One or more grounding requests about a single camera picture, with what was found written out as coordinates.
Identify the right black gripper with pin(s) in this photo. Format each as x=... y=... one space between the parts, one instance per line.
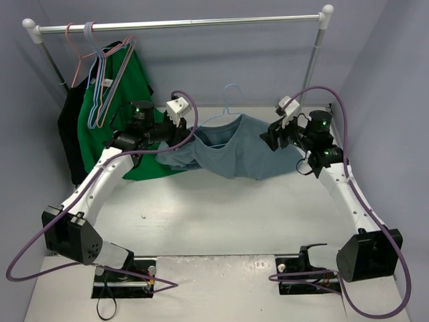
x=278 y=132

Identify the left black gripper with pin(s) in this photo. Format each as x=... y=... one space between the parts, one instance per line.
x=177 y=131

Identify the blue-grey t-shirt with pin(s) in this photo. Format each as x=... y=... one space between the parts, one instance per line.
x=233 y=150

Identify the light blue wire hanger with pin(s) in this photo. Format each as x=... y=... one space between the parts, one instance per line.
x=226 y=110

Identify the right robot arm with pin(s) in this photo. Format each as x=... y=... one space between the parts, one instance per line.
x=368 y=253

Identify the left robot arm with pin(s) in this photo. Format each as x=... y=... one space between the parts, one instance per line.
x=69 y=230

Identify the black t-shirt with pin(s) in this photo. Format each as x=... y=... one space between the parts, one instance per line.
x=83 y=145

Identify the silver clothes rack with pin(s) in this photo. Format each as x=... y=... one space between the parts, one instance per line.
x=36 y=32

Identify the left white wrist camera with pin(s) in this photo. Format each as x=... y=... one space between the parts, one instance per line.
x=177 y=109

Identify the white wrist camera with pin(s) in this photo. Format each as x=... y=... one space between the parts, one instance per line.
x=287 y=109
x=177 y=109

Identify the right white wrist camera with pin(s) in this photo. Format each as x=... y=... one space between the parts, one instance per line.
x=287 y=109

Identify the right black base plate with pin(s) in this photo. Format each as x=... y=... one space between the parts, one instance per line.
x=296 y=276

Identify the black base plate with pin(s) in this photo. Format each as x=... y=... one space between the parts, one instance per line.
x=296 y=276
x=122 y=286

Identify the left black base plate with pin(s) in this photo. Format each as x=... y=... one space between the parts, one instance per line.
x=122 y=286

